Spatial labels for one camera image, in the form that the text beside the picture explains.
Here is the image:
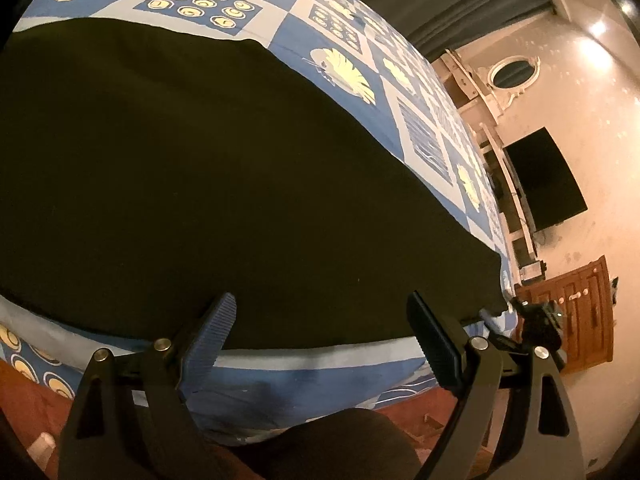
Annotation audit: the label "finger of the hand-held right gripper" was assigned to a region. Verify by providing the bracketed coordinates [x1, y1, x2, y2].
[479, 308, 521, 342]

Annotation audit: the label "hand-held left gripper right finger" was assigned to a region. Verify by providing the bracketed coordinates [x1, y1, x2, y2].
[407, 290, 586, 480]

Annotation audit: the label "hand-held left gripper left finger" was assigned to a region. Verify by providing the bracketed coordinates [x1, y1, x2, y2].
[57, 292, 237, 480]

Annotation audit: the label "black pants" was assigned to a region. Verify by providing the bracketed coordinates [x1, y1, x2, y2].
[0, 17, 505, 351]

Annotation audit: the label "brown wooden cabinet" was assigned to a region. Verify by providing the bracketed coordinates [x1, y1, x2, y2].
[515, 255, 615, 374]

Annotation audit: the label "small white object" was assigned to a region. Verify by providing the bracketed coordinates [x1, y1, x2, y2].
[27, 432, 54, 462]

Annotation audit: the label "oval white-framed mirror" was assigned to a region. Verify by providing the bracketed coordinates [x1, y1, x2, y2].
[487, 55, 542, 95]

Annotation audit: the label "blue printed blanket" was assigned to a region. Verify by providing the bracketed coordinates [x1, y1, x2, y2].
[0, 0, 521, 448]

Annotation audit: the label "black wall television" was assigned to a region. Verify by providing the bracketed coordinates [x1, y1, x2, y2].
[502, 127, 589, 234]

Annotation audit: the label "white dresser frame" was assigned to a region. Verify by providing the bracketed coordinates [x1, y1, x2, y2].
[442, 49, 547, 283]

